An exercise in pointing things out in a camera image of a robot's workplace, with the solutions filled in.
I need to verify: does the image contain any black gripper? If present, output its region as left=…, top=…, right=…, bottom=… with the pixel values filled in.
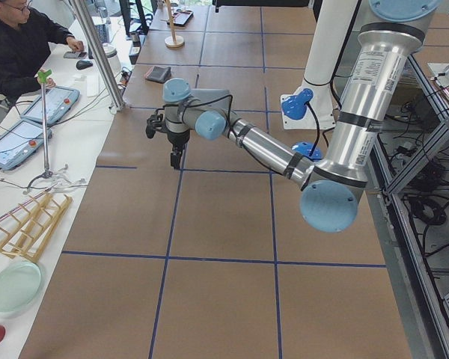
left=167, top=130, right=189, bottom=168

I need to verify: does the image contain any grey laptop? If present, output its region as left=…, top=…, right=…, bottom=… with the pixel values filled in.
left=191, top=88, right=230, bottom=109

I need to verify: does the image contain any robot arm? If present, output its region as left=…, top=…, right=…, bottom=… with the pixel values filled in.
left=163, top=1, right=439, bottom=233

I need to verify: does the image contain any folded grey cloth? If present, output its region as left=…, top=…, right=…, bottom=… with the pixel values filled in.
left=144, top=66, right=171, bottom=84

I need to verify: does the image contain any wooden stand with round base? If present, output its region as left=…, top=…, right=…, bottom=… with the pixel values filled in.
left=164, top=0, right=185, bottom=49

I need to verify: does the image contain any blue desk lamp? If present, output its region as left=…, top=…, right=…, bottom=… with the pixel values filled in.
left=281, top=88, right=323, bottom=162

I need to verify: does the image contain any far teach pendant tablet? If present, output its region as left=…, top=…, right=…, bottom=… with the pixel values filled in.
left=20, top=86, right=80, bottom=125

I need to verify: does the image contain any teach pendant tablet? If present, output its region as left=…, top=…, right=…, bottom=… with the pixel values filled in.
left=20, top=86, right=80, bottom=125
left=0, top=119, right=44, bottom=171

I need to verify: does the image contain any black computer mouse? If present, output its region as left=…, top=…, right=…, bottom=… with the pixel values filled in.
left=76, top=60, right=93, bottom=70

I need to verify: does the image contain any smartphone on desk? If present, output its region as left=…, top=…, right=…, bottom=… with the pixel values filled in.
left=64, top=52, right=87, bottom=60

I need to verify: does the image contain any metal stand with green clip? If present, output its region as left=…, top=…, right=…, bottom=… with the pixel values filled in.
left=22, top=69, right=89, bottom=195

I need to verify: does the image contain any near teach pendant tablet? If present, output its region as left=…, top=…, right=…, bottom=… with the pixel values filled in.
left=0, top=119, right=44, bottom=171

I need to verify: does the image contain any wooden rack at table edge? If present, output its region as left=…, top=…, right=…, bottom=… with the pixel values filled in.
left=0, top=191, right=73, bottom=263

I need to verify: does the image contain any seated person in black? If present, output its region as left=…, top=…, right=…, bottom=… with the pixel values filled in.
left=0, top=1, right=84, bottom=99

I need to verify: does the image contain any green tape roll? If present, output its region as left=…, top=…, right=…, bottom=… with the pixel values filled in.
left=0, top=261, right=42, bottom=317

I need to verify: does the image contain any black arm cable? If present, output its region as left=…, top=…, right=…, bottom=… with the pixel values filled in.
left=155, top=93, right=248, bottom=143

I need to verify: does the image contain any grey metal camera post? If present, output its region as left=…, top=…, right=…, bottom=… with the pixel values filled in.
left=70, top=0, right=125, bottom=112

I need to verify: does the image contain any black frame at table edge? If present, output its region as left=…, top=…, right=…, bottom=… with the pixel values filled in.
left=172, top=10, right=194, bottom=27

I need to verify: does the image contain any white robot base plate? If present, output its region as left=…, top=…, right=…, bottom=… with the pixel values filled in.
left=280, top=88, right=335, bottom=130

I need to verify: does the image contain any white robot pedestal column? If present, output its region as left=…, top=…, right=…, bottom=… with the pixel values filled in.
left=302, top=0, right=361, bottom=87

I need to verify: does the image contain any aluminium frame rack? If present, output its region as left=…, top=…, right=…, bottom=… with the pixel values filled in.
left=370, top=46, right=449, bottom=358

